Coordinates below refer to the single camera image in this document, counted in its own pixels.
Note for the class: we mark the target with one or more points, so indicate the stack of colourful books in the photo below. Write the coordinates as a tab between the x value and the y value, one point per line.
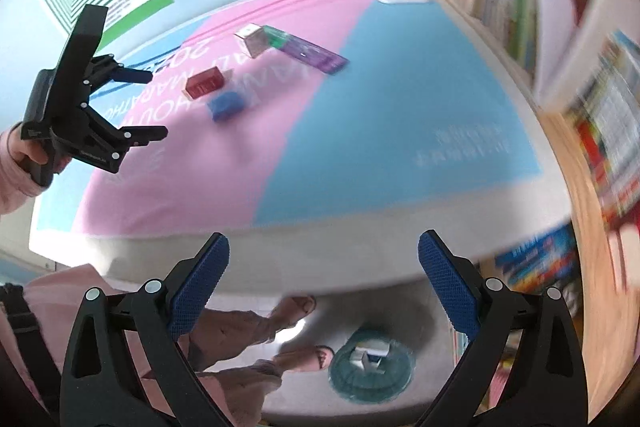
540	257

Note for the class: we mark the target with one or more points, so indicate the row of thin books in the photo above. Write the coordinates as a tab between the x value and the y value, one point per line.
505	7

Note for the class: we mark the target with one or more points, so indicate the row of colourful books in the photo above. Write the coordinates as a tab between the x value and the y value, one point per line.
605	132

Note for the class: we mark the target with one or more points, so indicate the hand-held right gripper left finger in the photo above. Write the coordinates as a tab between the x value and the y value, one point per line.
200	287

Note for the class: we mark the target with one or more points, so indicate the dark red small box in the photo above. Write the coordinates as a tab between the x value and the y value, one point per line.
204	83

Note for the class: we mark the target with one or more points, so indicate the pink and blue printed mat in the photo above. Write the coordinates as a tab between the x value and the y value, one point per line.
400	117

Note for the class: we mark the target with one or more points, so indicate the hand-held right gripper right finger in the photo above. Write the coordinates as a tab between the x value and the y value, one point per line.
450	287

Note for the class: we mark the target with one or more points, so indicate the white square box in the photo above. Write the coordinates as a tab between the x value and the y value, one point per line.
250	38

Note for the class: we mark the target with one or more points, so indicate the person's foot in sandal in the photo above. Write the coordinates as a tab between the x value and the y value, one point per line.
295	309
310	357

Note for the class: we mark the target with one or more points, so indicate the wooden bookshelf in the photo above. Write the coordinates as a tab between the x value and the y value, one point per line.
607	7

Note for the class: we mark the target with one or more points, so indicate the person's pink clothing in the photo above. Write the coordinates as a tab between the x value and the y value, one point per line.
225	327

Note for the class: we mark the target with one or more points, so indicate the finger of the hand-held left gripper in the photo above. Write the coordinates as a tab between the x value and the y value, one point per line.
140	136
132	75

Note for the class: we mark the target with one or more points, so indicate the person's left hand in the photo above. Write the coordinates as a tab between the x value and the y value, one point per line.
19	147

